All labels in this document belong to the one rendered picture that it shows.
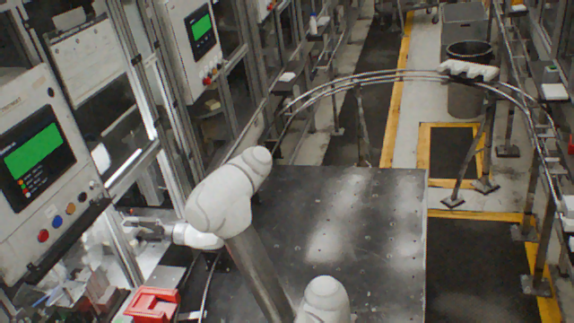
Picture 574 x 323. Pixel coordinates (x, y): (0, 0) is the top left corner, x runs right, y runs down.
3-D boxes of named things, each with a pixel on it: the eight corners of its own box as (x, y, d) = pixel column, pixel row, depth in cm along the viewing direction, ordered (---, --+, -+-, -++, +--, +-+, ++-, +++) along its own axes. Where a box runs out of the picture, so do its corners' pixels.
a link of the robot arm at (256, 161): (239, 158, 160) (213, 180, 152) (258, 129, 147) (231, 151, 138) (266, 185, 160) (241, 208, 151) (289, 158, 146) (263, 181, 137)
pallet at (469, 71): (436, 78, 330) (437, 65, 325) (447, 71, 338) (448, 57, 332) (487, 90, 306) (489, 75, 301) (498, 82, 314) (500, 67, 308)
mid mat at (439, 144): (493, 190, 344) (494, 188, 343) (414, 187, 359) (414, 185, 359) (483, 122, 424) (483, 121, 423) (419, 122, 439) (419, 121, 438)
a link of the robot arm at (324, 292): (359, 316, 180) (355, 274, 168) (335, 354, 168) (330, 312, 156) (322, 300, 188) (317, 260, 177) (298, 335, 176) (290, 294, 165)
